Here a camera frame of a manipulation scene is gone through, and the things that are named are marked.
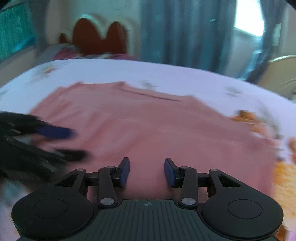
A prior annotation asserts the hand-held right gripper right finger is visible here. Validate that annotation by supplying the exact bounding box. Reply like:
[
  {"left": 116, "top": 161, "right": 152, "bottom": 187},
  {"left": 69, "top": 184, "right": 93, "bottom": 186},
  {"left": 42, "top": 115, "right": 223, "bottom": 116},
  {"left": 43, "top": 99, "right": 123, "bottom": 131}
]
[{"left": 164, "top": 158, "right": 242, "bottom": 208}]

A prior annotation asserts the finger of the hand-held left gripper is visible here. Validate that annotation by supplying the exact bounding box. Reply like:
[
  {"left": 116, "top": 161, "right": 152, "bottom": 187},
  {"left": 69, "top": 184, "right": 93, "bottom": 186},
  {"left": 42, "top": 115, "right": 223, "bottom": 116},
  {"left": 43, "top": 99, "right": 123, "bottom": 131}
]
[
  {"left": 46, "top": 148, "right": 88, "bottom": 163},
  {"left": 28, "top": 120, "right": 75, "bottom": 141}
]

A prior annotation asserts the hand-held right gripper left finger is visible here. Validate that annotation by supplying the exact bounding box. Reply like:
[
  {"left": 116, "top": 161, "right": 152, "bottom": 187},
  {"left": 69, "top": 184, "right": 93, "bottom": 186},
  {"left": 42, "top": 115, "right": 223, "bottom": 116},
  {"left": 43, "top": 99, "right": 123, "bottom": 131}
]
[{"left": 54, "top": 158, "right": 130, "bottom": 209}]

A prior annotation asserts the pink sweatshirt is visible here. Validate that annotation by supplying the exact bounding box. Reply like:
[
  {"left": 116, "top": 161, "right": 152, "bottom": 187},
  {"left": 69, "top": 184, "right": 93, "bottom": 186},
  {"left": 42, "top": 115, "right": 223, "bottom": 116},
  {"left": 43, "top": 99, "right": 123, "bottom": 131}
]
[{"left": 30, "top": 81, "right": 278, "bottom": 202}]

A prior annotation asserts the pile of clothes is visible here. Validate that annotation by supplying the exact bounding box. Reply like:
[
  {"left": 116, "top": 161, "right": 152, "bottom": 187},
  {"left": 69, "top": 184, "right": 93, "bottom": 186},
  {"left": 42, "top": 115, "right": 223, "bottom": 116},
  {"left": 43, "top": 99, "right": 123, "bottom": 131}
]
[{"left": 42, "top": 43, "right": 81, "bottom": 61}]

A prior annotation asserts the floral bed sheet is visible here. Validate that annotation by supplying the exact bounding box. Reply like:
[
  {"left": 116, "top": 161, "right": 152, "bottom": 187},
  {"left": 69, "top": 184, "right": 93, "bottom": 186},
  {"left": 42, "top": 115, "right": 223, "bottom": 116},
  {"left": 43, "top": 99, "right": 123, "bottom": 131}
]
[{"left": 0, "top": 58, "right": 296, "bottom": 241}]

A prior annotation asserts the red scalloped headboard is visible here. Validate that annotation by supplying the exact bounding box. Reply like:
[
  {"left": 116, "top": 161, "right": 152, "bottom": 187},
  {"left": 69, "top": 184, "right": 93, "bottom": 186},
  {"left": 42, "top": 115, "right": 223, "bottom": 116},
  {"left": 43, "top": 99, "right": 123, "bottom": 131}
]
[{"left": 59, "top": 14, "right": 134, "bottom": 58}]

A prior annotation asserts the grey curtain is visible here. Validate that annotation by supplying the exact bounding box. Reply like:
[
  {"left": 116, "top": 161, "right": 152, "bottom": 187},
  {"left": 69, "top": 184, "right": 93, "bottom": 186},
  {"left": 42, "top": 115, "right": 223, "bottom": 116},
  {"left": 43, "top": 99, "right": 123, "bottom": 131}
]
[{"left": 25, "top": 0, "right": 50, "bottom": 49}]

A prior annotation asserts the teal screened window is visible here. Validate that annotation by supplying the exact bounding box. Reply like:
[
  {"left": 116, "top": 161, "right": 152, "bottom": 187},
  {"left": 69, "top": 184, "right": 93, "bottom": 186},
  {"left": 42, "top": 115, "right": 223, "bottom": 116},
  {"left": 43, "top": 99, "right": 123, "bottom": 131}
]
[{"left": 0, "top": 2, "right": 37, "bottom": 61}]

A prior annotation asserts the wide blue curtain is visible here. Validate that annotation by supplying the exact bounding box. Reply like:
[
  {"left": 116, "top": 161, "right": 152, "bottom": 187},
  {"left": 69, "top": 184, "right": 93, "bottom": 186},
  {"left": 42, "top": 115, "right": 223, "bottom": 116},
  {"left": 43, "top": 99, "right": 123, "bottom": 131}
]
[{"left": 139, "top": 0, "right": 236, "bottom": 75}]

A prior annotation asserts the cream round headboard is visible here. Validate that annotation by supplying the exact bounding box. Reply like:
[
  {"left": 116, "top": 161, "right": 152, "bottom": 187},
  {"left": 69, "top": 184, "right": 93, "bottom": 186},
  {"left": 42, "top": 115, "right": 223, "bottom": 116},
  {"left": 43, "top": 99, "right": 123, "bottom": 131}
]
[{"left": 257, "top": 55, "right": 296, "bottom": 102}]

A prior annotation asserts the bright window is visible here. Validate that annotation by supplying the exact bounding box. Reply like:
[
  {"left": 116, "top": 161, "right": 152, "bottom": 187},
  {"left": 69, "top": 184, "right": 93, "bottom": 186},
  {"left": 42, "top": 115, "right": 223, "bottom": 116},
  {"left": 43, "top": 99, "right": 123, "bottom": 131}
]
[{"left": 233, "top": 0, "right": 264, "bottom": 37}]

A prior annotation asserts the tied blue curtain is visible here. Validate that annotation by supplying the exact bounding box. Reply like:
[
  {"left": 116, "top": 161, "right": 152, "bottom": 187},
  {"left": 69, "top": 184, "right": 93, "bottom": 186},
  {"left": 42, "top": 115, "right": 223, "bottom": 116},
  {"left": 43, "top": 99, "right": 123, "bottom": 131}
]
[{"left": 247, "top": 0, "right": 287, "bottom": 82}]

